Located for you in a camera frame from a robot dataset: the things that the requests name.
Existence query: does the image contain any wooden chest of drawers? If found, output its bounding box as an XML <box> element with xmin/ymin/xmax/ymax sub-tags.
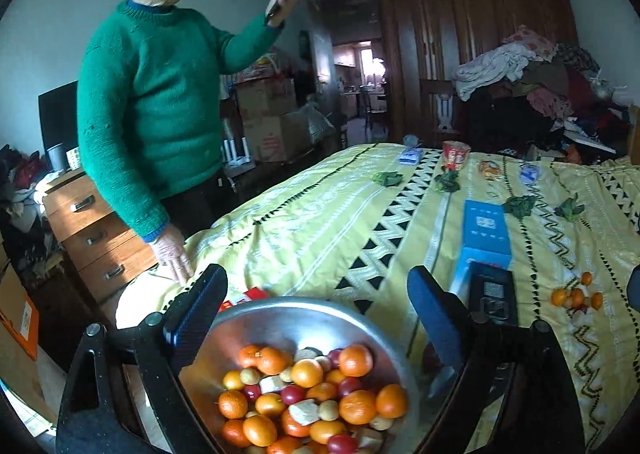
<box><xmin>42</xmin><ymin>169</ymin><xmax>161</xmax><ymax>305</ymax></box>

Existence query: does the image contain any orange cardboard box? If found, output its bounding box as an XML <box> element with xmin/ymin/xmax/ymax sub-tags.
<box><xmin>0</xmin><ymin>264</ymin><xmax>41</xmax><ymax>361</ymax></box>

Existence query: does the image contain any blue cardboard box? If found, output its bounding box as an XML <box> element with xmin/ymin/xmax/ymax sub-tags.
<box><xmin>448</xmin><ymin>199</ymin><xmax>513</xmax><ymax>300</ymax></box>

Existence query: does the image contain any red noodle cup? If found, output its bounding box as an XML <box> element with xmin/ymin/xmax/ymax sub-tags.
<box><xmin>442</xmin><ymin>140</ymin><xmax>472</xmax><ymax>171</ymax></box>

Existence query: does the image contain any dark wooden wardrobe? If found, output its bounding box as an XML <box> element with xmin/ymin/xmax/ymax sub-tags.
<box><xmin>370</xmin><ymin>0</ymin><xmax>576</xmax><ymax>150</ymax></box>

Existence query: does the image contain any grey door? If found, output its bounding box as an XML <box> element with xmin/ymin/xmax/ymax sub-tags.
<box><xmin>299</xmin><ymin>0</ymin><xmax>337</xmax><ymax>102</ymax></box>

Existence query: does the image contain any red packet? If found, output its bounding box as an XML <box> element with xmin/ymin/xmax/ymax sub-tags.
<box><xmin>218</xmin><ymin>287</ymin><xmax>271</xmax><ymax>312</ymax></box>

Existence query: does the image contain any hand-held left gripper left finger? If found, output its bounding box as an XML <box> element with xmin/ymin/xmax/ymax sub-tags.
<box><xmin>56</xmin><ymin>263</ymin><xmax>229</xmax><ymax>454</ymax></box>

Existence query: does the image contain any clear plastic bag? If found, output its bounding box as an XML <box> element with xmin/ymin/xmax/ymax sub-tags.
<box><xmin>299</xmin><ymin>101</ymin><xmax>337</xmax><ymax>144</ymax></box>

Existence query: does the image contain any stack of cardboard boxes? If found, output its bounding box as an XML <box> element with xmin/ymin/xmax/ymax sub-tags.
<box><xmin>234</xmin><ymin>77</ymin><xmax>315</xmax><ymax>164</ymax></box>

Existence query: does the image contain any grey cup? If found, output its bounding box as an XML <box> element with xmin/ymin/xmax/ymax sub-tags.
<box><xmin>47</xmin><ymin>143</ymin><xmax>68</xmax><ymax>172</ymax></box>

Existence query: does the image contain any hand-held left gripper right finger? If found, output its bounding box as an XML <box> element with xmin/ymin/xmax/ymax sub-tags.
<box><xmin>406</xmin><ymin>264</ymin><xmax>586</xmax><ymax>454</ymax></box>

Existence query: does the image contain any metal bowl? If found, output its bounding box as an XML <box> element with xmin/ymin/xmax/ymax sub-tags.
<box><xmin>177</xmin><ymin>297</ymin><xmax>421</xmax><ymax>454</ymax></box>

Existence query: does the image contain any black television screen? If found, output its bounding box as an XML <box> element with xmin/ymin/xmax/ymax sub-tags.
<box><xmin>38</xmin><ymin>81</ymin><xmax>81</xmax><ymax>155</ymax></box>

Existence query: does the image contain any wooden chair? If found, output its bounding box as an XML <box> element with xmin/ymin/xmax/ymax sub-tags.
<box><xmin>420</xmin><ymin>78</ymin><xmax>472</xmax><ymax>146</ymax></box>

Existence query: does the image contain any black box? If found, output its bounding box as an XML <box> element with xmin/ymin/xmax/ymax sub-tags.
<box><xmin>466</xmin><ymin>261</ymin><xmax>518</xmax><ymax>325</ymax></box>

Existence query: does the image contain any light wooden cabinet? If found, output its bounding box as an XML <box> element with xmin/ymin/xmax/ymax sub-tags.
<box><xmin>626</xmin><ymin>104</ymin><xmax>640</xmax><ymax>165</ymax></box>

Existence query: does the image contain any heap of oranges and tomatoes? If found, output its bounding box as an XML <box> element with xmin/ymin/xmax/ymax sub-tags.
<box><xmin>216</xmin><ymin>343</ymin><xmax>410</xmax><ymax>454</ymax></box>

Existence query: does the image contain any pile of clothes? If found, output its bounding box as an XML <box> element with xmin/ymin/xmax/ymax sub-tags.
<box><xmin>452</xmin><ymin>24</ymin><xmax>632</xmax><ymax>162</ymax></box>

